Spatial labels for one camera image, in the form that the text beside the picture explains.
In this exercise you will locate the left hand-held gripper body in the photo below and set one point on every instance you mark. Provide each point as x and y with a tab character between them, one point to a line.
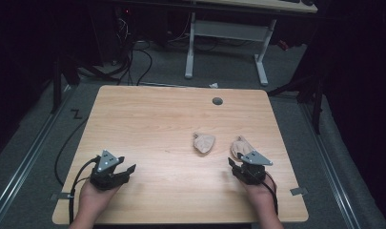
105	162

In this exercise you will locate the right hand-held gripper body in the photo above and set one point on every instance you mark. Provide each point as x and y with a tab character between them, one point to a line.
252	173

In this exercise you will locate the beige sock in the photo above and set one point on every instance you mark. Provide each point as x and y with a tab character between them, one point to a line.
240	147
204	142

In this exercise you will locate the person's right hand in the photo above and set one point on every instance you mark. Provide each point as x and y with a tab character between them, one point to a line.
262	195

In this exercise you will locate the person's left hand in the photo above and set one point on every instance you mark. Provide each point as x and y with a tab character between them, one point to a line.
92	197

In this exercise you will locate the white paper scrap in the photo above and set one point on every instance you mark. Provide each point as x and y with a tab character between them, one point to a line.
213	85

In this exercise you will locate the black metal stand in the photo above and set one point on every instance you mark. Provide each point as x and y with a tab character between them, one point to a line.
57	86
316	101

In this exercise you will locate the small red object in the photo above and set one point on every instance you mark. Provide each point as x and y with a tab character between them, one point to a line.
283	45

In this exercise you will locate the white-legged desk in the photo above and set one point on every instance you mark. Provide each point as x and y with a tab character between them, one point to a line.
232	30

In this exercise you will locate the grey metal bracket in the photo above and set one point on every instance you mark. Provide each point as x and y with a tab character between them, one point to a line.
298	191
62	196

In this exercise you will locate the metal floor rail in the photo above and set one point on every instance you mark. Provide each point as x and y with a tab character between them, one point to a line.
330	165
28	159

